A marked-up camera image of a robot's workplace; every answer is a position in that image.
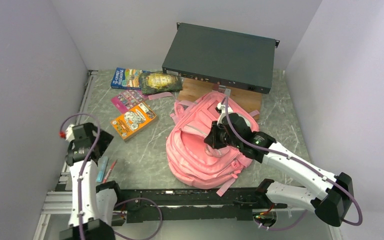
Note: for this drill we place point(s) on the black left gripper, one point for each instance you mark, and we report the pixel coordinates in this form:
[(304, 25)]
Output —
[(105, 141)]

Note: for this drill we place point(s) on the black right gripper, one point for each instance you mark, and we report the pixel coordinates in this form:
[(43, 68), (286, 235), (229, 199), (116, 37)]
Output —
[(212, 137)]

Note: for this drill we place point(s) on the pink student backpack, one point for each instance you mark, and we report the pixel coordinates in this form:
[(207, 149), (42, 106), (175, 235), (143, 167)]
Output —
[(190, 159)]

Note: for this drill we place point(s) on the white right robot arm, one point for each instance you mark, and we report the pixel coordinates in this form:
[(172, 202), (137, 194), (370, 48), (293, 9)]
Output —
[(324, 193)]

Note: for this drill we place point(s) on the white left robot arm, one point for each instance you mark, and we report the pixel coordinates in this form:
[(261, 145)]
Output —
[(92, 204)]

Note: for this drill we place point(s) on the light blue marker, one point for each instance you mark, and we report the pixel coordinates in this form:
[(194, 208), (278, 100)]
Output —
[(102, 169)]

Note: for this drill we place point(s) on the red pen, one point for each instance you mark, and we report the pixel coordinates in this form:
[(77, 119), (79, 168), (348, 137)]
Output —
[(109, 171)]

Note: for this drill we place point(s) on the orange book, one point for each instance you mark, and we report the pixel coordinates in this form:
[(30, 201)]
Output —
[(130, 123)]

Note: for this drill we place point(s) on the wooden support block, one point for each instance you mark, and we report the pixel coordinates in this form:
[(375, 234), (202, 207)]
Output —
[(193, 89)]

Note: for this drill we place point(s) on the pink sticker card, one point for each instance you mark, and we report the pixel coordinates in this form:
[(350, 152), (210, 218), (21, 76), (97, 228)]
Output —
[(127, 99)]

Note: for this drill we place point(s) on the blue treehouse book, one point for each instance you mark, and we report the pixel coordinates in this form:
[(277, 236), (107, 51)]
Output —
[(126, 78)]

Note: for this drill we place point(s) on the dark green rack device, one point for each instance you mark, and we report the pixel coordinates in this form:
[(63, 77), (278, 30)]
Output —
[(217, 56)]

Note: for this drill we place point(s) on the dark green yellow book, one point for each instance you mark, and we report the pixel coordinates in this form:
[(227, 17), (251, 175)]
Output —
[(158, 82)]

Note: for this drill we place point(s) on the grey metal bracket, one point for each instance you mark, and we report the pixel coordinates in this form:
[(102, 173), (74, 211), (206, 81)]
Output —
[(223, 87)]

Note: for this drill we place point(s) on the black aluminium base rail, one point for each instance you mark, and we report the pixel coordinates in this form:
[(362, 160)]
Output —
[(241, 204)]

